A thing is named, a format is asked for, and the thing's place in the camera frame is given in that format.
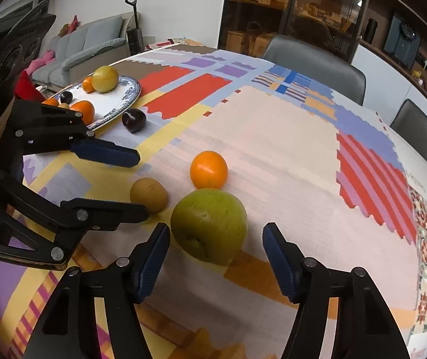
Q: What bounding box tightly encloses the folded patterned cloth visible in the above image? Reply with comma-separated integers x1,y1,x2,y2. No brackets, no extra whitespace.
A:
144,37,184,51

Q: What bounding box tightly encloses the red plush toy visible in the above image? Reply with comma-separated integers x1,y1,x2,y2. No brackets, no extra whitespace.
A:
59,16,79,36

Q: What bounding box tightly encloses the colourful patchwork tablecloth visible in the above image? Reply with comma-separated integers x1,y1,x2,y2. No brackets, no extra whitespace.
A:
0,39,420,359

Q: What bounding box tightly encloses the yellow-green pear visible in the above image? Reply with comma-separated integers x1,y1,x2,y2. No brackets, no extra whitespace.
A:
92,66,119,93

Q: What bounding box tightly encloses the green apple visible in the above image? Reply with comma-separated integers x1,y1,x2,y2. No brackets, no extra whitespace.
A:
171,189,248,266

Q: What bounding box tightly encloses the black thermos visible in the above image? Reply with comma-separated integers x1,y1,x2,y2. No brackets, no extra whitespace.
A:
363,18,379,43

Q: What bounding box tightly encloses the grey upholstered chair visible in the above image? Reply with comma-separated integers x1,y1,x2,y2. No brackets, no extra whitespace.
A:
389,99,427,176
262,35,367,106

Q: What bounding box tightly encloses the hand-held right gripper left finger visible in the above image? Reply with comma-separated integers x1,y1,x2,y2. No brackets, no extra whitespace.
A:
22,223,171,359

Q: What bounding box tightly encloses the black upright vacuum cleaner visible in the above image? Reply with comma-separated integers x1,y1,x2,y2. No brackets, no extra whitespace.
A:
125,0,142,56

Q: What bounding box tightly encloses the glass door cabinet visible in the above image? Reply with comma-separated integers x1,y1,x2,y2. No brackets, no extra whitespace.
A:
219,0,373,64

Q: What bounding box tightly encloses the pink plush toy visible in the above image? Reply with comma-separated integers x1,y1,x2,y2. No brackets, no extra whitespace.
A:
24,50,56,77

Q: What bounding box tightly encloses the grey sofa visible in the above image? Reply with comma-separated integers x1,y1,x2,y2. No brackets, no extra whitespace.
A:
30,14,132,86

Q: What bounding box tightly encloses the red cloth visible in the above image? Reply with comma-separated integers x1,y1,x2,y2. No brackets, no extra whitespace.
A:
14,71,47,101

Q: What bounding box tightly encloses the blue and white plate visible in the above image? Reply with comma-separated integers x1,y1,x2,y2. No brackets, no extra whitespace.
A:
41,75,141,131

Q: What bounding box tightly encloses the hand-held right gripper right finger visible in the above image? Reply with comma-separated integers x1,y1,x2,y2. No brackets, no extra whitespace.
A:
262,222,411,359

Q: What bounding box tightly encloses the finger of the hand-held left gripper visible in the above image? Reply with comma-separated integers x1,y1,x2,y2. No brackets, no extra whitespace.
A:
0,168,150,272
9,99,141,168

